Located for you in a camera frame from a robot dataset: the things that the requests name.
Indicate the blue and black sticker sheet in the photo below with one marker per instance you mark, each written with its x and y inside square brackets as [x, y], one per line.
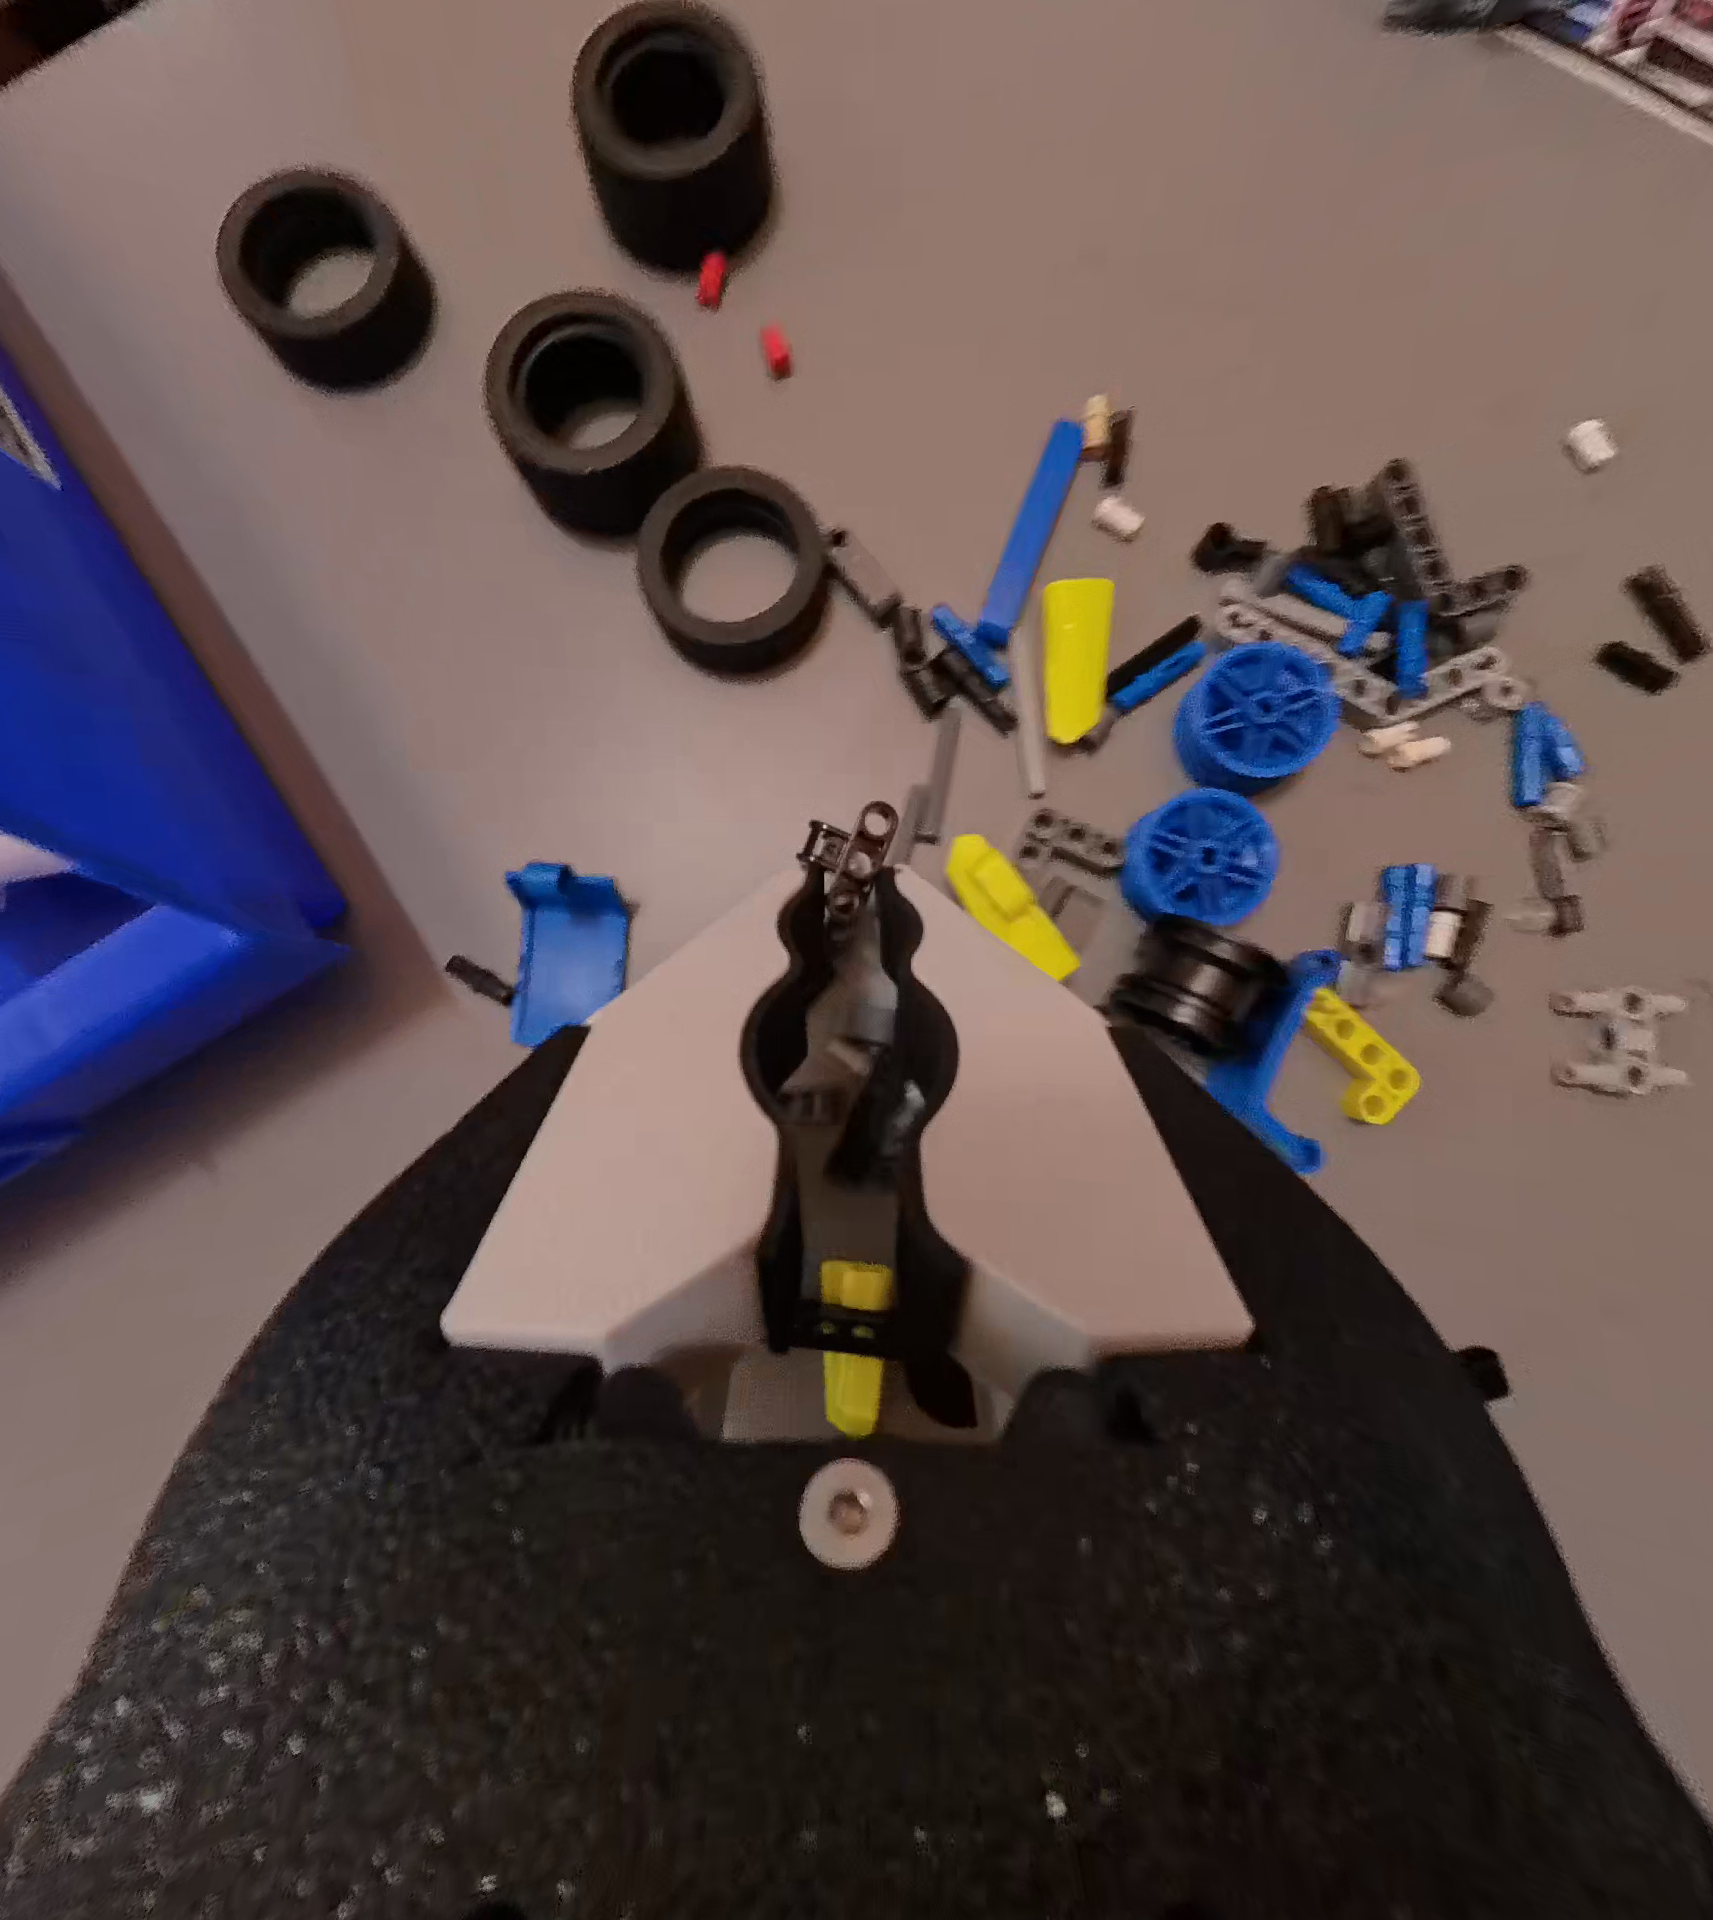
[1696, 61]

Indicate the black rubber lego tyre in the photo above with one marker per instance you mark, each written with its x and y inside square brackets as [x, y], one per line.
[692, 211]
[400, 322]
[617, 495]
[743, 648]

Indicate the light grey lego connector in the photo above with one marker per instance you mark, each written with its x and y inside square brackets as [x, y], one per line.
[1622, 1034]

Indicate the yellow lego panel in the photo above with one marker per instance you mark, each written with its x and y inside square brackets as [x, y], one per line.
[1073, 660]
[1013, 909]

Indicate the blue curved lego arch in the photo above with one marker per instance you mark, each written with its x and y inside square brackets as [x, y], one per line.
[1263, 1072]

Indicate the black lego wheel rim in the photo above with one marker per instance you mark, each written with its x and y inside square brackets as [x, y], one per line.
[1193, 982]

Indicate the small red lego piece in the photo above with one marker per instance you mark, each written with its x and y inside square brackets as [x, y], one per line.
[777, 350]
[711, 281]

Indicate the long blue lego beam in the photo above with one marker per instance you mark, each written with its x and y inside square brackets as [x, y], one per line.
[1032, 532]

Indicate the small black lego pin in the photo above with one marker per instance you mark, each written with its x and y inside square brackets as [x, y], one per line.
[482, 981]

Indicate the blue lego panel piece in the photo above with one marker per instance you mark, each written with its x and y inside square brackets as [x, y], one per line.
[563, 961]

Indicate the black and yellow lego subassembly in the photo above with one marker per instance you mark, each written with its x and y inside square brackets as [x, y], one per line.
[852, 1321]

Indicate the blue storage bin with label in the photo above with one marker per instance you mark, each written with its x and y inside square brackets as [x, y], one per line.
[77, 674]

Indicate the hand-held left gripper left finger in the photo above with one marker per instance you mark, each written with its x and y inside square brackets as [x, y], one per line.
[602, 1200]

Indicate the dark grey lego axle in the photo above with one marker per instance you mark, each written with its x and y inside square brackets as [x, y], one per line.
[935, 781]

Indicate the yellow L-shaped lego beam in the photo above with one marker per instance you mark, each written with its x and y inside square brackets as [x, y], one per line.
[1373, 1072]

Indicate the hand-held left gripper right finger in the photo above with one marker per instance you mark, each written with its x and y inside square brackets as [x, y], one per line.
[1098, 1200]

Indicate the pile of small lego pieces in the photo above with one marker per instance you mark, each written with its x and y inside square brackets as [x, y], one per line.
[1403, 524]

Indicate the blue lego wheel rim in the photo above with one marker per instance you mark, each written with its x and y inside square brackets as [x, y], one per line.
[1253, 720]
[1199, 854]

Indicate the dark L-shaped lego beam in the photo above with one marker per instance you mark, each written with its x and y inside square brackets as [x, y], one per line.
[1073, 841]

